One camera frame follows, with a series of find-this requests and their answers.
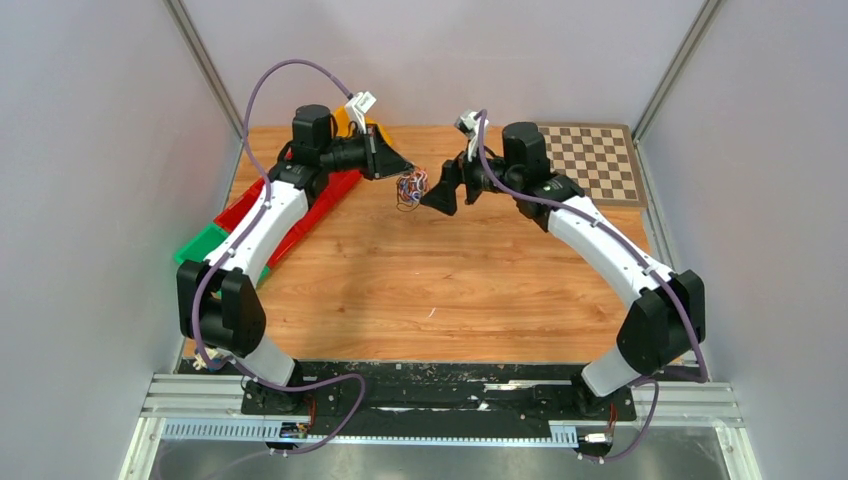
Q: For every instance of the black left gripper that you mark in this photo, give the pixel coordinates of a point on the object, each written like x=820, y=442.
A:
x=382, y=160

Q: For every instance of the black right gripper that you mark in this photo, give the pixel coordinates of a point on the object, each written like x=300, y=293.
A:
x=455, y=172

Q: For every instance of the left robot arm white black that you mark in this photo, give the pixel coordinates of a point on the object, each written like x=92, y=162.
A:
x=217, y=300

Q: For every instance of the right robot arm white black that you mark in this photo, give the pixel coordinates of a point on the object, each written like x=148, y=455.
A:
x=666, y=314

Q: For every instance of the red plastic bin middle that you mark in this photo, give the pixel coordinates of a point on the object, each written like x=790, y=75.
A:
x=257, y=187

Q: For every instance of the red plastic bin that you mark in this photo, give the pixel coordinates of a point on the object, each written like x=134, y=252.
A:
x=257, y=187
x=235, y=213
x=338, y=186

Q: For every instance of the red plastic bin far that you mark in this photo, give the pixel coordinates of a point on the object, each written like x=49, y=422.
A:
x=338, y=186

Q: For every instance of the yellow plastic bin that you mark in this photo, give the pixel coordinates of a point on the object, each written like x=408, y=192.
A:
x=345, y=127

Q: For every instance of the wooden chessboard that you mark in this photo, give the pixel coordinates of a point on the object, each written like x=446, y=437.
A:
x=600, y=158

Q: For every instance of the red plastic bin near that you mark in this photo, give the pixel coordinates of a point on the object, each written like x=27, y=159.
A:
x=235, y=213

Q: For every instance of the green plastic bin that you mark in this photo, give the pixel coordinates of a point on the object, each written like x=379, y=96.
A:
x=200, y=246

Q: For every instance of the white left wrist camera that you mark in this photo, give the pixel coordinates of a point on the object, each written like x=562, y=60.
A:
x=357, y=108

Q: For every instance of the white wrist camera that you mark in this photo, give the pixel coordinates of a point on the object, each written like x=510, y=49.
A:
x=473, y=125
x=357, y=108

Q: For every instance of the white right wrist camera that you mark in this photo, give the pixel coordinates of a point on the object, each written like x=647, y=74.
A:
x=473, y=125

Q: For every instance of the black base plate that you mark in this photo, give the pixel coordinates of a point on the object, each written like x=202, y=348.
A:
x=437, y=425

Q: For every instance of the aluminium frame rail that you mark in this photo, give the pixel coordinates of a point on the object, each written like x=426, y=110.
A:
x=228, y=397

